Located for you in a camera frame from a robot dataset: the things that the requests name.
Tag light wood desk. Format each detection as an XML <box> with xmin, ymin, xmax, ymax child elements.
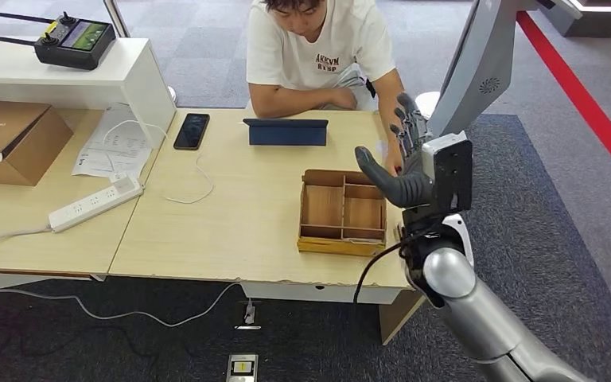
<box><xmin>0</xmin><ymin>107</ymin><xmax>162</xmax><ymax>291</ymax></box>
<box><xmin>107</xmin><ymin>107</ymin><xmax>426</xmax><ymax>346</ymax></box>

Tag white charger adapter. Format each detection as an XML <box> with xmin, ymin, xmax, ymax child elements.
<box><xmin>109</xmin><ymin>173</ymin><xmax>141</xmax><ymax>193</ymax></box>

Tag wooden desk organizer box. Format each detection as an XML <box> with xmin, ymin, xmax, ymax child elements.
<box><xmin>297</xmin><ymin>168</ymin><xmax>389</xmax><ymax>259</ymax></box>

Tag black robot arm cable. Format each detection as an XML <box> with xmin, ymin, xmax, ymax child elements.
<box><xmin>352</xmin><ymin>229</ymin><xmax>428</xmax><ymax>307</ymax></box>

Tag dark blue tablet case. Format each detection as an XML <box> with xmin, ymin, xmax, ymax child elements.
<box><xmin>242</xmin><ymin>118</ymin><xmax>329</xmax><ymax>147</ymax></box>

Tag grey display platform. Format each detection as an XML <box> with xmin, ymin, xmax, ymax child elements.
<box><xmin>537</xmin><ymin>0</ymin><xmax>611</xmax><ymax>39</ymax></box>

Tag white floor cable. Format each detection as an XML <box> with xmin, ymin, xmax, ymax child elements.
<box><xmin>0</xmin><ymin>282</ymin><xmax>243</xmax><ymax>329</ymax></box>

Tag brown cardboard box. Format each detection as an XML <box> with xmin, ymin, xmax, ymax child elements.
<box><xmin>0</xmin><ymin>99</ymin><xmax>74</xmax><ymax>188</ymax></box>

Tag white power strip cord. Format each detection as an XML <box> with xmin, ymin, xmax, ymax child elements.
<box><xmin>0</xmin><ymin>225</ymin><xmax>53</xmax><ymax>259</ymax></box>

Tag thin white charging cable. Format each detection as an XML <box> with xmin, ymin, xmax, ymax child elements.
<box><xmin>102</xmin><ymin>119</ymin><xmax>216</xmax><ymax>205</ymax></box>

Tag chrome metal pole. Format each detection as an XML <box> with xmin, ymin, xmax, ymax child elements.
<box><xmin>102</xmin><ymin>0</ymin><xmax>132</xmax><ymax>39</ymax></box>

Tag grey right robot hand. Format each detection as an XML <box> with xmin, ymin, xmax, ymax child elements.
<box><xmin>354</xmin><ymin>92</ymin><xmax>436</xmax><ymax>210</ymax></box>

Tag grey kiosk stand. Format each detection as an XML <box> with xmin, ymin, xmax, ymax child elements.
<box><xmin>425</xmin><ymin>0</ymin><xmax>583</xmax><ymax>139</ymax></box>

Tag person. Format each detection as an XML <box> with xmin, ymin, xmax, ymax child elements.
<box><xmin>246</xmin><ymin>0</ymin><xmax>407</xmax><ymax>177</ymax></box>

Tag floor socket with plug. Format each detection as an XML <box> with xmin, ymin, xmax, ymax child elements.
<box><xmin>234</xmin><ymin>298</ymin><xmax>263</xmax><ymax>332</ymax></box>

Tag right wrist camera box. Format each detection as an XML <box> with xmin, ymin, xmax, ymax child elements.
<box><xmin>420</xmin><ymin>131</ymin><xmax>474</xmax><ymax>215</ymax></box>

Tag person's left hand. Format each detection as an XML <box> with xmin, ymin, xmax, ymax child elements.
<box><xmin>383</xmin><ymin>150</ymin><xmax>405</xmax><ymax>177</ymax></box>

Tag small silver floor device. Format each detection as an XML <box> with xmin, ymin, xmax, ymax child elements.
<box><xmin>226</xmin><ymin>353</ymin><xmax>259</xmax><ymax>382</ymax></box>

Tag black remote controller with antennas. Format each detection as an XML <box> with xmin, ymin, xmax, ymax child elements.
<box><xmin>0</xmin><ymin>11</ymin><xmax>117</xmax><ymax>72</ymax></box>

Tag printed paper sheets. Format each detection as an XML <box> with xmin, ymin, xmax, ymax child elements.
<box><xmin>72</xmin><ymin>103</ymin><xmax>154</xmax><ymax>181</ymax></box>

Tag person's right hand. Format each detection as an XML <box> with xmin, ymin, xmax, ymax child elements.
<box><xmin>329</xmin><ymin>87</ymin><xmax>358</xmax><ymax>111</ymax></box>

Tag black smartphone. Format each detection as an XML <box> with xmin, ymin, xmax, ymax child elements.
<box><xmin>172</xmin><ymin>112</ymin><xmax>211</xmax><ymax>152</ymax></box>

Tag white desk shelf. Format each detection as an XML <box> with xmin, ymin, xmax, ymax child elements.
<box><xmin>0</xmin><ymin>37</ymin><xmax>178</xmax><ymax>150</ymax></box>

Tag white power strip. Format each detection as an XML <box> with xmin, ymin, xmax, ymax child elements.
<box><xmin>48</xmin><ymin>177</ymin><xmax>145</xmax><ymax>234</ymax></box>

